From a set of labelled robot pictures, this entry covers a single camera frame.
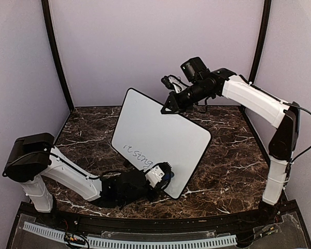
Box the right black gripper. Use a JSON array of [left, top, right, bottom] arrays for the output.
[[160, 82, 212, 114]]

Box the left black frame post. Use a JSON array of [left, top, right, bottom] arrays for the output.
[[41, 0, 75, 112]]

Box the black frame post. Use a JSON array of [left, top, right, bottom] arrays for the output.
[[41, 0, 75, 112], [249, 0, 272, 82]]

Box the right black frame post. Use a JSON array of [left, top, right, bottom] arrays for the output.
[[249, 0, 272, 82]]

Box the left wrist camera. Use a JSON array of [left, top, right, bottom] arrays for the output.
[[145, 162, 172, 189]]

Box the white slotted cable duct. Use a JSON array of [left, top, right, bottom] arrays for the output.
[[23, 222, 237, 249]]

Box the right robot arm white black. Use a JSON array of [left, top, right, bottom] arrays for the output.
[[161, 57, 300, 205]]

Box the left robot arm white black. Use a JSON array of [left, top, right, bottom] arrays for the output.
[[2, 133, 172, 226]]

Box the black curved front rail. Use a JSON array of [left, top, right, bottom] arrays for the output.
[[33, 199, 283, 234]]

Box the white whiteboard black frame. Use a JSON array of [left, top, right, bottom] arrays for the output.
[[111, 88, 211, 199]]

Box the blue whiteboard eraser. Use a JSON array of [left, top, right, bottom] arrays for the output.
[[164, 171, 175, 182]]

